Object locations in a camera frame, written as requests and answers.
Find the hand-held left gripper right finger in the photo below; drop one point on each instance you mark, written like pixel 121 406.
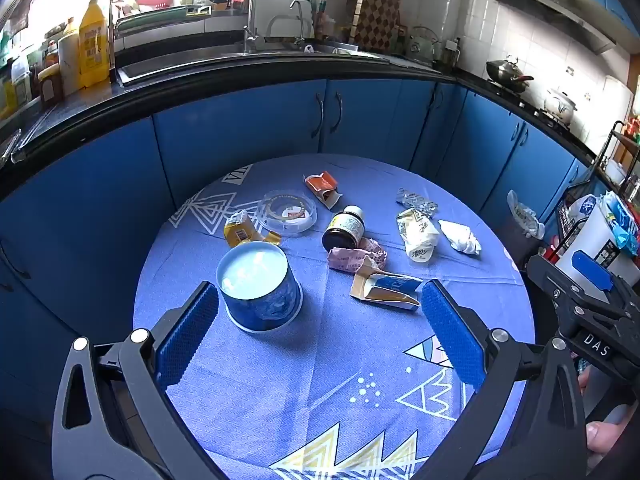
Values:
pixel 452 340

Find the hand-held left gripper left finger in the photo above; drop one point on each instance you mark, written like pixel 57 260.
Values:
pixel 187 340

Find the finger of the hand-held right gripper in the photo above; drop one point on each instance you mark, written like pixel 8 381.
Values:
pixel 547 275
pixel 592 270

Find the blue paper cup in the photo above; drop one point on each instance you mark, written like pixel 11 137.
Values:
pixel 265 305

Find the blue white carton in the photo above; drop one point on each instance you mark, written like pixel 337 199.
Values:
pixel 385 287

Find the white tissue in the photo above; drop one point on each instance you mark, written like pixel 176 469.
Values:
pixel 460 237

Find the cream plastic bag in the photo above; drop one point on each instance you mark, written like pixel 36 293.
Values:
pixel 417 237

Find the crushed yellow carton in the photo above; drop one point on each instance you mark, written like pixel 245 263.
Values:
pixel 240 230

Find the pink wrapper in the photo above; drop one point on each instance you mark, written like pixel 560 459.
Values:
pixel 350 259

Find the silver blister pack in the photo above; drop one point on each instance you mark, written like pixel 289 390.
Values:
pixel 417 200

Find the brown bottle with yellow label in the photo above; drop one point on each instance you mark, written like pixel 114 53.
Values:
pixel 345 227

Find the clear plastic lid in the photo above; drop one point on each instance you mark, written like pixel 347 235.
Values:
pixel 287 212

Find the crushed orange carton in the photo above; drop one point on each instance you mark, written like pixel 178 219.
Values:
pixel 320 184

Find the person's right hand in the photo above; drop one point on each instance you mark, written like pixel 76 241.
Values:
pixel 612 442

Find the tall white storage container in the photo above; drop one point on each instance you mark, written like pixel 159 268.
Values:
pixel 592 232

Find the blue plastic packet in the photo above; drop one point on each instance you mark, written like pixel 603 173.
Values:
pixel 622 220

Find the white plastic bin liner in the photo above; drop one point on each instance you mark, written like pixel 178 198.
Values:
pixel 522 215

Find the blue patterned tablecloth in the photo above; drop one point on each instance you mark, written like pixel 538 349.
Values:
pixel 310 370

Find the black metal rack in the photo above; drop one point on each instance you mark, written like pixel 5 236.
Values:
pixel 614 132

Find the white clay pot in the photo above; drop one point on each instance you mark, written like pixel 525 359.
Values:
pixel 560 105

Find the black gas stove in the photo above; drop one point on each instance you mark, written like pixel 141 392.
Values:
pixel 532 105

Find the steel wok with lid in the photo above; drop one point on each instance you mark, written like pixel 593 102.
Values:
pixel 505 72

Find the blue kitchen cabinets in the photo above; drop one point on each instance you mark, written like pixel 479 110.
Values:
pixel 250 130

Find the steel range hood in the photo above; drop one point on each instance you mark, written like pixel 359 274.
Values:
pixel 550 10

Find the stainless steel sink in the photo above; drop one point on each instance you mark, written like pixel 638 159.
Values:
pixel 200 60

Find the white plastic jug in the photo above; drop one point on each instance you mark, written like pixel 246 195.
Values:
pixel 70 60

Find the checkered cutting board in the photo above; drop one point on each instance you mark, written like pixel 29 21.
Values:
pixel 377 15

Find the chrome kitchen faucet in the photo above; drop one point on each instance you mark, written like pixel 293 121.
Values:
pixel 248 35

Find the yellow detergent bottle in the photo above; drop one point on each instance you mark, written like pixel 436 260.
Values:
pixel 92 40

